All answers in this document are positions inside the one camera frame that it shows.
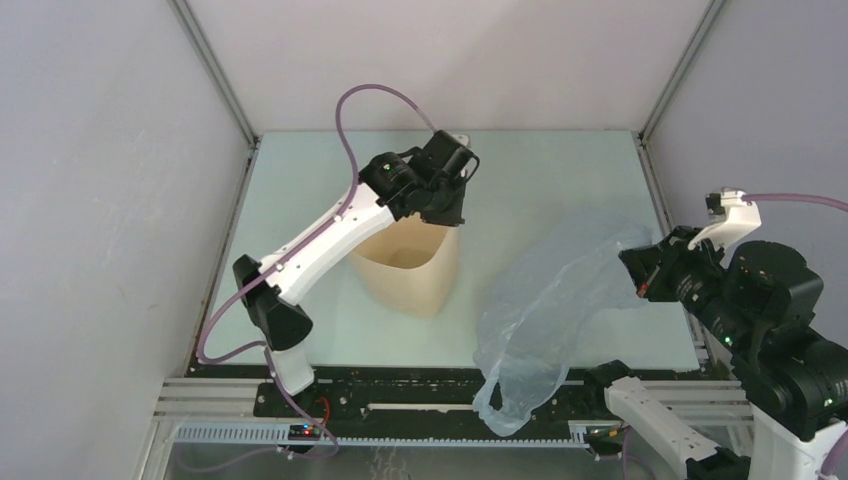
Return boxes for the metal frame post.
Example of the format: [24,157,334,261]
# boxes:
[638,0,729,145]
[168,0,259,148]

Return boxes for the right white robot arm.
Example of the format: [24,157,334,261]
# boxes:
[581,227,847,479]

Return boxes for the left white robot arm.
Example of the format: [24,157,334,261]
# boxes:
[233,130,480,417]

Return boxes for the left metal frame post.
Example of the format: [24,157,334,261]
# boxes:
[168,0,259,148]

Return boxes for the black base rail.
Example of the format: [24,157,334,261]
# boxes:
[254,365,637,441]

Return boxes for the beige trash bin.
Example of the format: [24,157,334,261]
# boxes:
[348,215,460,319]

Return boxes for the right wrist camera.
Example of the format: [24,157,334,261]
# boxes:
[687,187,762,251]

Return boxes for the right metal frame post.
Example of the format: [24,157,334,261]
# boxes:
[638,0,729,145]

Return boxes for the silver aluminium base frame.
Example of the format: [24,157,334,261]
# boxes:
[155,378,753,426]

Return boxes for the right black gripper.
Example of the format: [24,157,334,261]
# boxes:
[618,220,755,350]

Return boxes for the blue plastic trash bag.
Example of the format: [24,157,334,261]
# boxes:
[472,209,654,437]

